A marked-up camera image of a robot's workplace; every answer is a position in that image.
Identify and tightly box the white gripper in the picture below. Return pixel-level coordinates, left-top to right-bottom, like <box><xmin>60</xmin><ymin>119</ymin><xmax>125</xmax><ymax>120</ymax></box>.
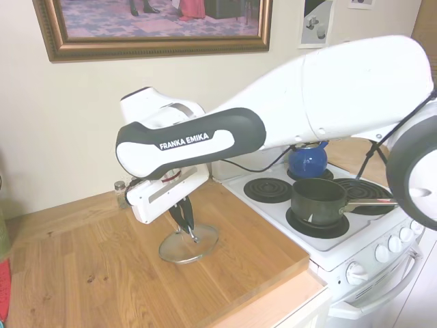
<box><xmin>124</xmin><ymin>165</ymin><xmax>211</xmax><ymax>237</ymax></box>

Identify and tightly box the glass pot lid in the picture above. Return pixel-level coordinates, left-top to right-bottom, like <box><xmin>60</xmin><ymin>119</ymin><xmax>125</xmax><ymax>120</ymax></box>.
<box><xmin>158</xmin><ymin>225</ymin><xmax>220</xmax><ymax>265</ymax></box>

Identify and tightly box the glass spice jar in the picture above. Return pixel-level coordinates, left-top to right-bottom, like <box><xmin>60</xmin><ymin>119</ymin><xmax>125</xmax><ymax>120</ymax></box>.
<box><xmin>113</xmin><ymin>180</ymin><xmax>128</xmax><ymax>210</ymax></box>

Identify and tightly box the blue enamel kettle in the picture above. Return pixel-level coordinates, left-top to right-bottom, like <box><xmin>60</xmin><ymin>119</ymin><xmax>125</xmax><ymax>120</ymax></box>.
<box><xmin>287</xmin><ymin>140</ymin><xmax>330</xmax><ymax>180</ymax></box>

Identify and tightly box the green cloth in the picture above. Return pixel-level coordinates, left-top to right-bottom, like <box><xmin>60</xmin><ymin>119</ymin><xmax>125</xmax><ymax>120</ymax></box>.
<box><xmin>0</xmin><ymin>200</ymin><xmax>12</xmax><ymax>258</ymax></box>

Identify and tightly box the white electric stove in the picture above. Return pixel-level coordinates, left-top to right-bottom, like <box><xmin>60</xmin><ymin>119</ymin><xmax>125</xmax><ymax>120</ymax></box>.
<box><xmin>221</xmin><ymin>159</ymin><xmax>437</xmax><ymax>328</ymax></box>

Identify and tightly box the red cloth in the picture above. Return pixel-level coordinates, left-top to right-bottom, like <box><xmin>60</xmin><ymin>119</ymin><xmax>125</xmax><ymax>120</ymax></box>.
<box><xmin>0</xmin><ymin>257</ymin><xmax>13</xmax><ymax>319</ymax></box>

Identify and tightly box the gold framed painting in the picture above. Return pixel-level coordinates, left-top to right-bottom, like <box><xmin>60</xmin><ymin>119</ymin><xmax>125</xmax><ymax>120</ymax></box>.
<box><xmin>32</xmin><ymin>0</ymin><xmax>274</xmax><ymax>63</ymax></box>

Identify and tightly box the grey still life poster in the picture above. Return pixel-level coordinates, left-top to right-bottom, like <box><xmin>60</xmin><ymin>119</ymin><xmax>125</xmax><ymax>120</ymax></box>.
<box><xmin>300</xmin><ymin>0</ymin><xmax>335</xmax><ymax>49</ymax></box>

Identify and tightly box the small paper print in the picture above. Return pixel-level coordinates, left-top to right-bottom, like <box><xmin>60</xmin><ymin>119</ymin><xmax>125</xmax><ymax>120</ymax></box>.
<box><xmin>348</xmin><ymin>0</ymin><xmax>377</xmax><ymax>11</ymax></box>

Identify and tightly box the brown wooden door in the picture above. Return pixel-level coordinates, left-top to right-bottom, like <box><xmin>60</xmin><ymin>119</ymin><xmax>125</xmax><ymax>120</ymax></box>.
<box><xmin>410</xmin><ymin>0</ymin><xmax>437</xmax><ymax>90</ymax></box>

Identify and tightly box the black power cable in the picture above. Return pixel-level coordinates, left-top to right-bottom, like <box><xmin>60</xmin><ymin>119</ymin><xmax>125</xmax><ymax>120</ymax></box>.
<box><xmin>221</xmin><ymin>145</ymin><xmax>297</xmax><ymax>173</ymax></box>

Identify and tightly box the dark saucepan with long handle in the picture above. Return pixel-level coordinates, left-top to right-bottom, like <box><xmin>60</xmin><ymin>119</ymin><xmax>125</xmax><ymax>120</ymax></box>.
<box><xmin>290</xmin><ymin>178</ymin><xmax>399</xmax><ymax>227</ymax></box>

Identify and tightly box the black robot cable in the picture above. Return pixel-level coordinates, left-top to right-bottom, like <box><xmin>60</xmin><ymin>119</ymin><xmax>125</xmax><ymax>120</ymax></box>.
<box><xmin>354</xmin><ymin>87</ymin><xmax>437</xmax><ymax>182</ymax></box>

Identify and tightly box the white oven door handle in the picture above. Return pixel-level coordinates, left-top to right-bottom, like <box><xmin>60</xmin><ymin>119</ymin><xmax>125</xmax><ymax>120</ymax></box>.
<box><xmin>328</xmin><ymin>245</ymin><xmax>425</xmax><ymax>319</ymax></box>

